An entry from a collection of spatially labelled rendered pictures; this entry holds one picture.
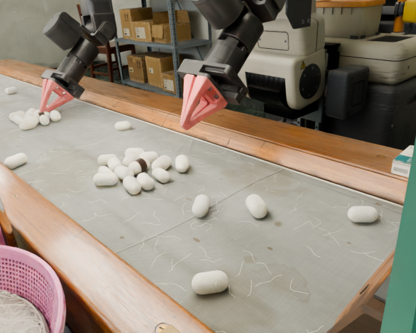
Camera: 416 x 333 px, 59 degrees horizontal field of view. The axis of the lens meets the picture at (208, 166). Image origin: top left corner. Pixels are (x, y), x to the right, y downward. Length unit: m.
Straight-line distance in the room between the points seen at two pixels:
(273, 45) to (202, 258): 0.88
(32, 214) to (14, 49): 5.08
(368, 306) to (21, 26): 5.46
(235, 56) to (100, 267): 0.36
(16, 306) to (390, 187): 0.45
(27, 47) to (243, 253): 5.28
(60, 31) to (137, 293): 0.72
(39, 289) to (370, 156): 0.45
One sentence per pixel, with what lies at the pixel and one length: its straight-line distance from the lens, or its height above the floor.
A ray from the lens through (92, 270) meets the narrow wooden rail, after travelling 0.38.
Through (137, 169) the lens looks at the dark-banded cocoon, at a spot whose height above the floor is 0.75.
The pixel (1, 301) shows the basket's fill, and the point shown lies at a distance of 0.44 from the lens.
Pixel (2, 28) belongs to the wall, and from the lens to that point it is 5.51.
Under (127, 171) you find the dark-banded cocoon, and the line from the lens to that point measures 0.56.
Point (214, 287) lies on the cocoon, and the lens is 0.35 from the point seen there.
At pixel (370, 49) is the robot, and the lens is 1.30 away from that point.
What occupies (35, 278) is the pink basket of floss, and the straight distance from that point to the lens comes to 0.42.
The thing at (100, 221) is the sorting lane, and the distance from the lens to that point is 0.49.
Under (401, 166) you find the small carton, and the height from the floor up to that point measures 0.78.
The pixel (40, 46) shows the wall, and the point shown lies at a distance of 5.62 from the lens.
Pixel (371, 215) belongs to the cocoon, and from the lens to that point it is 0.46.
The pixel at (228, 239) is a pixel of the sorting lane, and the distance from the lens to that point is 0.43.
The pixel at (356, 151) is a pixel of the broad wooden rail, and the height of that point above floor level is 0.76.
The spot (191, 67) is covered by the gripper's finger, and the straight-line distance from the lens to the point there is 0.58.
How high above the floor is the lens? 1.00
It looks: 26 degrees down
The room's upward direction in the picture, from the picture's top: 4 degrees counter-clockwise
